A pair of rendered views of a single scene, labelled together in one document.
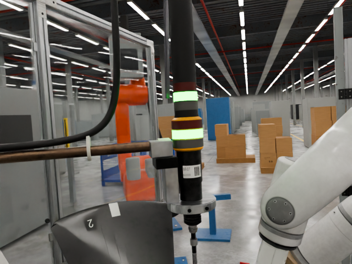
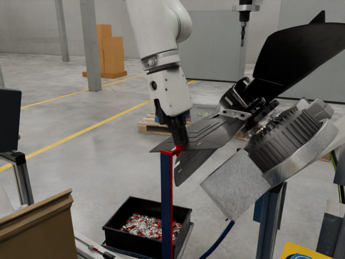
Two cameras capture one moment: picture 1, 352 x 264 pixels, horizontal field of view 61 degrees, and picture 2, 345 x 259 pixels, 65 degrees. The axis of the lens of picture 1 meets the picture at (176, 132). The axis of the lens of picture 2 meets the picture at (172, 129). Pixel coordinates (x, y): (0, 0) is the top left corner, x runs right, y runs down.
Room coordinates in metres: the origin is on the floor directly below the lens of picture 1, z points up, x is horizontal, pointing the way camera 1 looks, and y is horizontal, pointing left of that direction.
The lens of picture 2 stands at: (1.18, -0.06, 1.40)
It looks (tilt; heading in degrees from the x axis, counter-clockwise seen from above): 20 degrees down; 190
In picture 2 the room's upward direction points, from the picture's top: straight up
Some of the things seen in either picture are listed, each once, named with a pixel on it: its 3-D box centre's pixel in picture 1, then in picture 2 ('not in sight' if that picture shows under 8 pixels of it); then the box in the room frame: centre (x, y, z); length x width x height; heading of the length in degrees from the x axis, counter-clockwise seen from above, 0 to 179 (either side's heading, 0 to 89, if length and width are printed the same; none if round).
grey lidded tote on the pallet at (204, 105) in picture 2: not in sight; (206, 109); (-2.72, -0.25, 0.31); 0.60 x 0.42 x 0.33; 173
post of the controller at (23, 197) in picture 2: not in sight; (22, 183); (0.54, -0.65, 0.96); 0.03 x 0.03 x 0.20; 67
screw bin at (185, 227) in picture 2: not in sight; (149, 226); (0.53, -0.25, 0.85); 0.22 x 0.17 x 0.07; 81
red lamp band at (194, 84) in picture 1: (184, 87); not in sight; (0.42, -0.02, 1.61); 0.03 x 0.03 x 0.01
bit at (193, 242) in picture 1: (194, 246); (242, 36); (0.42, -0.02, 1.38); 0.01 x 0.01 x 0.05
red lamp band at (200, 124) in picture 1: (186, 124); not in sight; (0.42, -0.02, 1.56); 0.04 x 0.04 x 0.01
